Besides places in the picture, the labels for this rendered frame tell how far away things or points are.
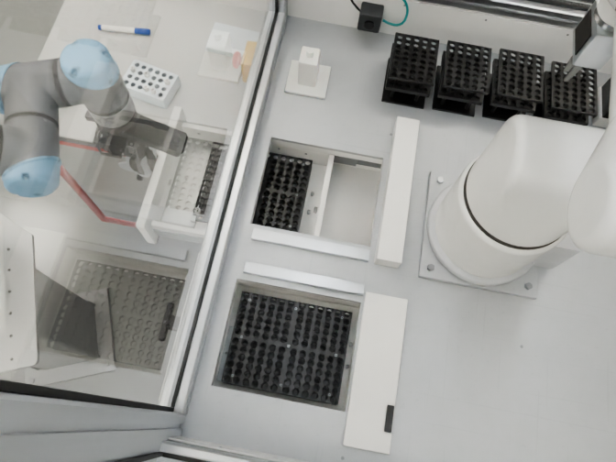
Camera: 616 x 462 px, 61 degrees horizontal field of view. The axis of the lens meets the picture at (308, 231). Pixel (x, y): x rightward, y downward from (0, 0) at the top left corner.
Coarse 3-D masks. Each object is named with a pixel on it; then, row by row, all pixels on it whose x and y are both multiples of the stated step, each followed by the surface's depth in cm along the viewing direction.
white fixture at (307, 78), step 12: (312, 48) 107; (300, 60) 108; (312, 60) 108; (300, 72) 111; (312, 72) 110; (324, 72) 116; (288, 84) 115; (300, 84) 115; (312, 84) 114; (324, 84) 115; (312, 96) 115; (324, 96) 114
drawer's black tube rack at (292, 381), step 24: (264, 312) 103; (288, 312) 106; (312, 312) 103; (240, 336) 101; (264, 336) 104; (288, 336) 101; (312, 336) 101; (336, 336) 102; (240, 360) 99; (264, 360) 99; (288, 360) 100; (312, 360) 100; (336, 360) 103; (240, 384) 98; (264, 384) 101; (288, 384) 101; (312, 384) 98; (336, 384) 102
